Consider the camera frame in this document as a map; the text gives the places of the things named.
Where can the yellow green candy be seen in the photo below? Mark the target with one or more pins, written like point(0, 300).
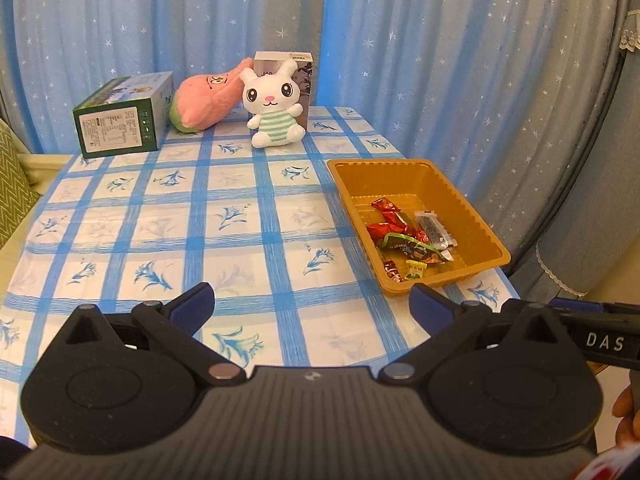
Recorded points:
point(416, 270)

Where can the person's right hand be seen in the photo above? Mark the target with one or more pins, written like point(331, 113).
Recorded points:
point(629, 417)

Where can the clear dark snack packet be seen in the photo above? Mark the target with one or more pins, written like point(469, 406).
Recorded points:
point(434, 230)

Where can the blue checked tablecloth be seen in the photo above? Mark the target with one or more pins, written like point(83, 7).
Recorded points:
point(165, 220)

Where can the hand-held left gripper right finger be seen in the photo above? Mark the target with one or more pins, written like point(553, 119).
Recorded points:
point(425, 302)

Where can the green cardboard box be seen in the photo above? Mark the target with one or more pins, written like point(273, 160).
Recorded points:
point(115, 130)

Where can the blue star curtain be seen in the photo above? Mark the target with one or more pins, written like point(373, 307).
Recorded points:
point(425, 60)

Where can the red patterned snack packet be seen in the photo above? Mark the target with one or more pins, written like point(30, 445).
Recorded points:
point(392, 271)

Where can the green zigzag cushion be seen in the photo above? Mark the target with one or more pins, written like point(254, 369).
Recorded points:
point(12, 180)

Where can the light green sofa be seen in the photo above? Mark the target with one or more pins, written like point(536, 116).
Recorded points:
point(45, 170)

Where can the pink plush toy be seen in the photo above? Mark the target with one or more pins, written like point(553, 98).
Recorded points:
point(205, 97)

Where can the white and dark cardboard box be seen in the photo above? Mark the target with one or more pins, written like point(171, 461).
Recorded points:
point(306, 80)

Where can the orange plastic tray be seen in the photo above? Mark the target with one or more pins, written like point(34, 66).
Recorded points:
point(400, 180)

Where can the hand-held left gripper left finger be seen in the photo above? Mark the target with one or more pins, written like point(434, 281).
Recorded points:
point(196, 301)

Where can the grey lace-trimmed curtain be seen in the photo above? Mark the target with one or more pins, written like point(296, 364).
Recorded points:
point(600, 210)

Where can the green-trimmed clear snack packet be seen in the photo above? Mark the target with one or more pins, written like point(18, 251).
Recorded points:
point(410, 247)

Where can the red white printed clothing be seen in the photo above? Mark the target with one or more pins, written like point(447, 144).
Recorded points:
point(610, 467)

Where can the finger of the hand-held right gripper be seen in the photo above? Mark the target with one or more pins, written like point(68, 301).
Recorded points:
point(600, 312)

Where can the small red candy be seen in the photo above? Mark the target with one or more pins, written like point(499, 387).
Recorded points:
point(382, 204)

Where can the large red snack packet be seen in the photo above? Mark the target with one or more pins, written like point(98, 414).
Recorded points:
point(380, 231)

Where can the white rabbit plush toy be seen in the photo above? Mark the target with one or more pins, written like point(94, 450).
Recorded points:
point(272, 92)

